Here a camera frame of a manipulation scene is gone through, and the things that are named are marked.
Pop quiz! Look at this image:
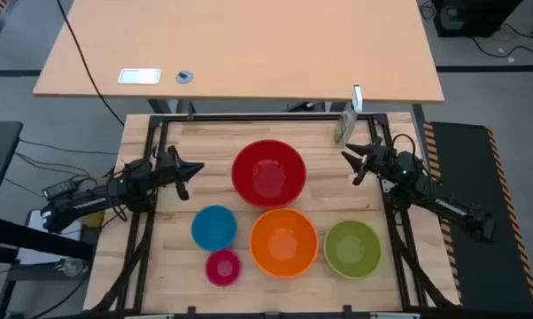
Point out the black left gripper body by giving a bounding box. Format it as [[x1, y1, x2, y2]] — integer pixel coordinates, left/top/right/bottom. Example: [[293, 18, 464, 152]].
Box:
[[153, 145, 183, 187]]

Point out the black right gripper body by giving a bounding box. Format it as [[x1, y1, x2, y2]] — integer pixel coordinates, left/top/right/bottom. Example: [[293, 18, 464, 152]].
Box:
[[353, 142, 394, 186]]

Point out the blue bowl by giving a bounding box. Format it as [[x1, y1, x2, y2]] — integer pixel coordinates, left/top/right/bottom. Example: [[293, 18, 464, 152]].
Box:
[[190, 204, 239, 253]]

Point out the large red bowl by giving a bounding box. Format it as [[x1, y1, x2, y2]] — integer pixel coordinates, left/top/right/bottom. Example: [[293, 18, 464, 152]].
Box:
[[230, 139, 308, 210]]

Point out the green bowl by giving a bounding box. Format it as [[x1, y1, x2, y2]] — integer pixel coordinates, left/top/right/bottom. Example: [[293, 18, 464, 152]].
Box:
[[322, 219, 382, 280]]

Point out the small pink bowl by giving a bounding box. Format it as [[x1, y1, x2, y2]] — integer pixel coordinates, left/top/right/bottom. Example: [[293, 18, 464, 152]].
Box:
[[205, 248, 242, 287]]

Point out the orange bowl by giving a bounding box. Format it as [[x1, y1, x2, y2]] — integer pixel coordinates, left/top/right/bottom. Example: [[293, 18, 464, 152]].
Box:
[[249, 207, 320, 279]]

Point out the white plastic clamp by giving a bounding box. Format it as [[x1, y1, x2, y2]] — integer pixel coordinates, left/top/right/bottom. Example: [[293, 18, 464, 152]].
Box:
[[351, 83, 364, 114]]

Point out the yellow object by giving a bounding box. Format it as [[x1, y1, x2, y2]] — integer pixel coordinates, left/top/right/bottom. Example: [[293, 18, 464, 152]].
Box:
[[82, 210, 104, 228]]

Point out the black power adapter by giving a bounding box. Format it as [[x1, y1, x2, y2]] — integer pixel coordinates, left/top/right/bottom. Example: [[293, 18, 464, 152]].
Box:
[[42, 176, 80, 199]]

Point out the white paper sheet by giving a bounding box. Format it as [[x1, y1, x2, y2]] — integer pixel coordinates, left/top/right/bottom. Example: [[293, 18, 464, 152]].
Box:
[[18, 210, 84, 265]]

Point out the clear glass jar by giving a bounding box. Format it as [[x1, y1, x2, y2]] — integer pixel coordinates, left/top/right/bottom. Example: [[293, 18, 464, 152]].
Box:
[[62, 259, 89, 276]]

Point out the beige wooden desk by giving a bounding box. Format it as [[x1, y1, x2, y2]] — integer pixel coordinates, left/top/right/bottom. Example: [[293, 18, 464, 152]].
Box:
[[32, 0, 445, 105]]

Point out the black beam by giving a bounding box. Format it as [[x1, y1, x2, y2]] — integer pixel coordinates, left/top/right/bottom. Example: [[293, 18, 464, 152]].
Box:
[[0, 215, 95, 261]]

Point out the black computer tower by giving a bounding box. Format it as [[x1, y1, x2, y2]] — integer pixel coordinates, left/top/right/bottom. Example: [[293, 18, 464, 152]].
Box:
[[432, 0, 524, 39]]

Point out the black metal table frame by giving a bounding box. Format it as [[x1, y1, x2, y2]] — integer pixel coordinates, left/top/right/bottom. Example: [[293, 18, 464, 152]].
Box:
[[89, 113, 458, 319]]

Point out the thin black cable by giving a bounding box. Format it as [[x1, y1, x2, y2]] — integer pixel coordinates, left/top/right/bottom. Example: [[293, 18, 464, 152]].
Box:
[[18, 139, 118, 156]]

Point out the long black cable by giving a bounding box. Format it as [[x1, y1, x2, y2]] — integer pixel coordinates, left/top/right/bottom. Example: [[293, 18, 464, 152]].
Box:
[[56, 0, 126, 128]]

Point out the black floor cable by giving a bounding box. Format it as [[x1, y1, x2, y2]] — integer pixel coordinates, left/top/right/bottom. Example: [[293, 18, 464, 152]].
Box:
[[469, 24, 533, 58]]

